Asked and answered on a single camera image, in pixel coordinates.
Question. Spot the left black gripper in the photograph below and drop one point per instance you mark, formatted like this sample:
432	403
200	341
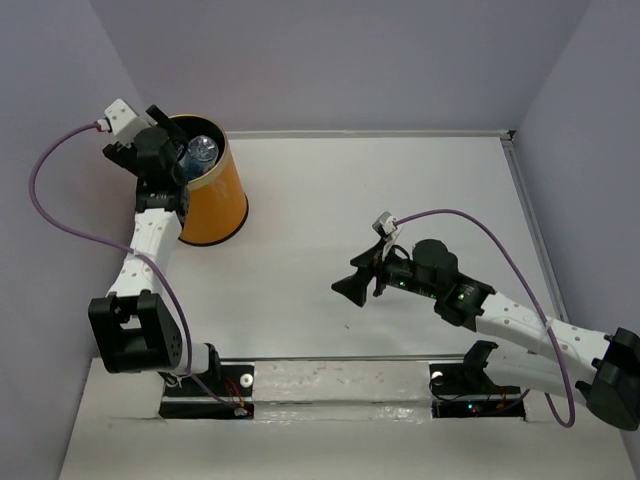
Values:
122	156

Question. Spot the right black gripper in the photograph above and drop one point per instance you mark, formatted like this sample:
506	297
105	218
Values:
354	286

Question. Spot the blue label plastic bottle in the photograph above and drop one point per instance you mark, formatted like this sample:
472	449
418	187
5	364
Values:
201	155

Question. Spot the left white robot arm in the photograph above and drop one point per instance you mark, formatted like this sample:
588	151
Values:
139	325

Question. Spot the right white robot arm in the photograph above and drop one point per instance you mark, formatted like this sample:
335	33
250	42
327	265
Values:
598	370

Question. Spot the orange cylindrical bin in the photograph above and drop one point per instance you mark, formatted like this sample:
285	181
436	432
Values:
218	204

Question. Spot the white cardboard front panel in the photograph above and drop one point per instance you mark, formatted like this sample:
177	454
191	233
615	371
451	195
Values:
329	420

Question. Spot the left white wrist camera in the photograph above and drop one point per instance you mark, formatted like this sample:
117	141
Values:
122	122

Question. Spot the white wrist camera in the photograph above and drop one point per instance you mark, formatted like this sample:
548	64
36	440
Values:
122	122
388	230

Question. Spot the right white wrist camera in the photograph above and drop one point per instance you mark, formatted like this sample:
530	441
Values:
388	230

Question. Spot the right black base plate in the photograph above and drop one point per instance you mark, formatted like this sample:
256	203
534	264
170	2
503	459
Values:
461	392

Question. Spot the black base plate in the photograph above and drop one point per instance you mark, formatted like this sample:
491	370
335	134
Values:
461	392
206	397

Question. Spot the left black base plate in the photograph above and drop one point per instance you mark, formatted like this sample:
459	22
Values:
206	397

